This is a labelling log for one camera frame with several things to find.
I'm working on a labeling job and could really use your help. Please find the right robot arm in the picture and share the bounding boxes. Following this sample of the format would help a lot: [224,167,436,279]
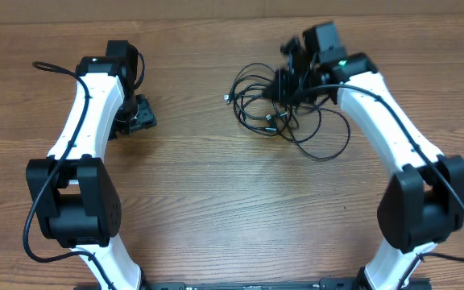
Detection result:
[263,23,464,289]

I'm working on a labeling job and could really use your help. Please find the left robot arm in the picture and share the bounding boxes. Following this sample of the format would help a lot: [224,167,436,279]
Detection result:
[22,40,156,289]

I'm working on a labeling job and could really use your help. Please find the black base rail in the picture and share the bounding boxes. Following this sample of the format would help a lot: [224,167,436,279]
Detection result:
[73,276,433,290]

